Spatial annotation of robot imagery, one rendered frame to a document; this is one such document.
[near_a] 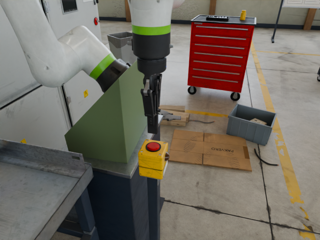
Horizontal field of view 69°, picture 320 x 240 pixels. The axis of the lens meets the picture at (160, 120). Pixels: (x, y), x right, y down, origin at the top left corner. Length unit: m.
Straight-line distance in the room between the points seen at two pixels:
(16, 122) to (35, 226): 0.87
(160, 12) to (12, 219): 0.61
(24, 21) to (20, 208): 0.51
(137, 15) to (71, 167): 0.50
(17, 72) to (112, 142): 0.76
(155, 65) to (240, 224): 1.34
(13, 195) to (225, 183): 1.50
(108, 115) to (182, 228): 1.03
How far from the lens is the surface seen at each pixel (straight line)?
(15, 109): 1.46
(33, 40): 0.81
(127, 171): 0.89
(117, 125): 0.82
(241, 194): 1.89
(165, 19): 0.56
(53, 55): 0.83
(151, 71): 0.58
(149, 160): 0.73
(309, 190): 2.13
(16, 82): 1.45
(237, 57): 2.88
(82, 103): 1.96
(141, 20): 0.55
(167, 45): 0.58
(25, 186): 0.80
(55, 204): 0.72
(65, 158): 0.78
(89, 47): 0.93
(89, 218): 0.95
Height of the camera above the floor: 1.36
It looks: 32 degrees down
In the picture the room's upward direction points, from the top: straight up
